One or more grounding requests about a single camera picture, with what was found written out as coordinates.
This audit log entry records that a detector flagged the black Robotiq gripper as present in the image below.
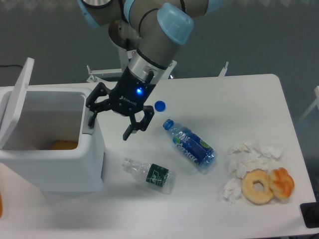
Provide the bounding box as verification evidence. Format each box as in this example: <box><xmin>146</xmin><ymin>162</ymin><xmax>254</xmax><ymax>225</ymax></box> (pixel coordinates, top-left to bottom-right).
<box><xmin>86</xmin><ymin>68</ymin><xmax>155</xmax><ymax>141</ymax></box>

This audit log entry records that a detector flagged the white trash can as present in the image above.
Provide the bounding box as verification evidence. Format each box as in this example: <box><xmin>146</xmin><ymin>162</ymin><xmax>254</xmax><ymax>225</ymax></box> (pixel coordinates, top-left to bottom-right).
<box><xmin>0</xmin><ymin>58</ymin><xmax>106</xmax><ymax>192</ymax></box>

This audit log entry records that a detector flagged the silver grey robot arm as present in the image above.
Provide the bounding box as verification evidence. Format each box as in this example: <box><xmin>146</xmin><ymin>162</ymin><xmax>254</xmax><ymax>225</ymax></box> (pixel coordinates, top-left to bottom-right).
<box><xmin>78</xmin><ymin>0</ymin><xmax>223</xmax><ymax>139</ymax></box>

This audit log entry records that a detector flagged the blue bottle cap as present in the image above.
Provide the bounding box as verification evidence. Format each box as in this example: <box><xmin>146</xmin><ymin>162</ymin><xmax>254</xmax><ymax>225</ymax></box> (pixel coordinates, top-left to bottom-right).
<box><xmin>155</xmin><ymin>101</ymin><xmax>166</xmax><ymax>112</ymax></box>

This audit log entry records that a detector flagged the orange bread inside bin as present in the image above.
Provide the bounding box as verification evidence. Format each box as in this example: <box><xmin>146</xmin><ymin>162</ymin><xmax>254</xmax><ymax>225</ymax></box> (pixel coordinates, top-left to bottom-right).
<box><xmin>50</xmin><ymin>140</ymin><xmax>78</xmax><ymax>150</ymax></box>

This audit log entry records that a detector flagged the clear bottle green label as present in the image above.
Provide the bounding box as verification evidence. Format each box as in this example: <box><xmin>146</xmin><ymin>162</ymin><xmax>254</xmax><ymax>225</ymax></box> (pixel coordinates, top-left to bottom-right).
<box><xmin>122</xmin><ymin>158</ymin><xmax>176</xmax><ymax>194</ymax></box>

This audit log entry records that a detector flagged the blue plastic bottle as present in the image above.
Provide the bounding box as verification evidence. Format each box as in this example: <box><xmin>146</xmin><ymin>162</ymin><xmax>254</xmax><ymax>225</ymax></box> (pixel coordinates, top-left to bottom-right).
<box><xmin>163</xmin><ymin>119</ymin><xmax>216</xmax><ymax>171</ymax></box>

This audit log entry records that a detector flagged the large crumpled white tissue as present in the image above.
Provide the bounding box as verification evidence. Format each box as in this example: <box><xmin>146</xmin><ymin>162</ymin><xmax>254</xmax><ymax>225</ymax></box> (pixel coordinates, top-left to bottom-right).
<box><xmin>225</xmin><ymin>141</ymin><xmax>284</xmax><ymax>179</ymax></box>

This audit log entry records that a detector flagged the small crumpled white tissue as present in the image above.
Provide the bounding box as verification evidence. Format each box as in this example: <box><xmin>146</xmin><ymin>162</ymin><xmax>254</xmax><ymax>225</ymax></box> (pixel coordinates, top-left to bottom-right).
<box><xmin>222</xmin><ymin>178</ymin><xmax>242</xmax><ymax>205</ymax></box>

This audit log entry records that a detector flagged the orange object at left edge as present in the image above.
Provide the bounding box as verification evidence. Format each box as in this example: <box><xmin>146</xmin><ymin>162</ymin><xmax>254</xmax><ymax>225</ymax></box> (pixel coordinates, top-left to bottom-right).
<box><xmin>0</xmin><ymin>193</ymin><xmax>3</xmax><ymax>218</ymax></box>

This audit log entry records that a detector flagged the orange glazed bread roll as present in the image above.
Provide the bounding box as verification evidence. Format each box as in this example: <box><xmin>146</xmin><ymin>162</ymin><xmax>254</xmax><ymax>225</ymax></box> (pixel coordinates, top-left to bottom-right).
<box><xmin>269</xmin><ymin>167</ymin><xmax>295</xmax><ymax>200</ymax></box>

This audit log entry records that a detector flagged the white furniture at right edge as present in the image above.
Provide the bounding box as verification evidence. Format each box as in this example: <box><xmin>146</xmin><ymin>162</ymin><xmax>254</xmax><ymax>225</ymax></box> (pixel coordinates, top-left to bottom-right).
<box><xmin>297</xmin><ymin>86</ymin><xmax>319</xmax><ymax>124</ymax></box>

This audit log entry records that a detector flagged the black device at edge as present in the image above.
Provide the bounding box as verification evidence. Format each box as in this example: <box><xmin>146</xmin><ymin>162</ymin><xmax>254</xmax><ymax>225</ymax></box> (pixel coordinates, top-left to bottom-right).
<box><xmin>300</xmin><ymin>202</ymin><xmax>319</xmax><ymax>229</ymax></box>

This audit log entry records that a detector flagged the white metal base frame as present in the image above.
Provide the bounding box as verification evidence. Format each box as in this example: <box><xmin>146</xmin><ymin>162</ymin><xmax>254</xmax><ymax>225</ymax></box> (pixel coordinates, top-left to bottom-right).
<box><xmin>86</xmin><ymin>59</ymin><xmax>229</xmax><ymax>83</ymax></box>

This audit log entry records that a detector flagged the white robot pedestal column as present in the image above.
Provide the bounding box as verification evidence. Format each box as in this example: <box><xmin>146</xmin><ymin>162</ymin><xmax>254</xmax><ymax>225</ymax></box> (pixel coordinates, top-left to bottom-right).
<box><xmin>118</xmin><ymin>47</ymin><xmax>136</xmax><ymax>72</ymax></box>

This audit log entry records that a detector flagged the plain ring donut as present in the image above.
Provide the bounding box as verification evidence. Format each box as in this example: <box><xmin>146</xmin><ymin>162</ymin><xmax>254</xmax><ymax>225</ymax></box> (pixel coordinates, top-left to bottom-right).
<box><xmin>241</xmin><ymin>170</ymin><xmax>273</xmax><ymax>205</ymax></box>

